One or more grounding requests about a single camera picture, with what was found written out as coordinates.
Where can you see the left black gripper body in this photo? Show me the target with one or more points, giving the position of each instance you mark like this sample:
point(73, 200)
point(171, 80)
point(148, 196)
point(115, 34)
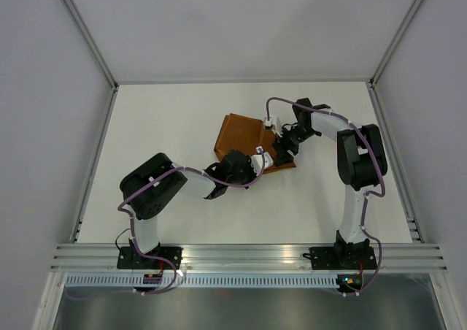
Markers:
point(246, 174)

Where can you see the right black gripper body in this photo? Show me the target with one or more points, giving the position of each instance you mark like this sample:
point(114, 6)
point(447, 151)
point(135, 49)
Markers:
point(290, 139)

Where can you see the orange cloth napkin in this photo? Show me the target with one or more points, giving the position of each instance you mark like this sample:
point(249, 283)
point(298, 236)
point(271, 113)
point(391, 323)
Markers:
point(245, 134)

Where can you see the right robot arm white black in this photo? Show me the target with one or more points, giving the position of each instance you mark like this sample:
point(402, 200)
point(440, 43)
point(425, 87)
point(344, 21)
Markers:
point(360, 159)

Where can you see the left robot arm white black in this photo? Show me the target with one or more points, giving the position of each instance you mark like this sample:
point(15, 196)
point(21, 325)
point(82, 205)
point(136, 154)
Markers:
point(148, 189)

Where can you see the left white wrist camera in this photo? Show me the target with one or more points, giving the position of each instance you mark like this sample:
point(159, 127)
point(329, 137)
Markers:
point(261, 160)

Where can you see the rear aluminium frame bar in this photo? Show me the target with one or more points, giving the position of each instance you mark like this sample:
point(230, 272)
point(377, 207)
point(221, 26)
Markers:
point(249, 80)

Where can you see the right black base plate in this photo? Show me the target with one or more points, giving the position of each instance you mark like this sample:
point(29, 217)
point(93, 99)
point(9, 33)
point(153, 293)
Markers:
point(327, 259)

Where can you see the right aluminium side rail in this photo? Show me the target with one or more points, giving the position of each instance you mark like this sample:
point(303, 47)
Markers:
point(397, 169)

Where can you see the aluminium side rail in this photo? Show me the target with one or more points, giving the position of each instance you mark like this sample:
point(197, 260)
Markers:
point(94, 160)
point(397, 169)

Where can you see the left aluminium side rail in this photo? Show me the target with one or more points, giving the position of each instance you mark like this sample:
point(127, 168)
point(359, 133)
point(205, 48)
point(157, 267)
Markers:
point(94, 160)

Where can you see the aluminium mounting rail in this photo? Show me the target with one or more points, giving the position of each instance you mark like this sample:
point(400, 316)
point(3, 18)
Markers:
point(396, 258)

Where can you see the white slotted cable duct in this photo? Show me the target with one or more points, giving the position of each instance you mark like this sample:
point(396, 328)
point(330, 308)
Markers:
point(203, 280)

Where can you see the right aluminium frame post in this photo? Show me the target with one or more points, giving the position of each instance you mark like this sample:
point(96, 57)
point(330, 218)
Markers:
point(396, 40)

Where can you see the aluminium frame post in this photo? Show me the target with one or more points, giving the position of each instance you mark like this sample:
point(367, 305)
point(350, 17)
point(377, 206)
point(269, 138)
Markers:
point(79, 23)
point(396, 40)

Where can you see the left aluminium frame post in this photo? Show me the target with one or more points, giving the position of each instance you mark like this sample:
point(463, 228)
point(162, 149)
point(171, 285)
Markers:
point(79, 23)

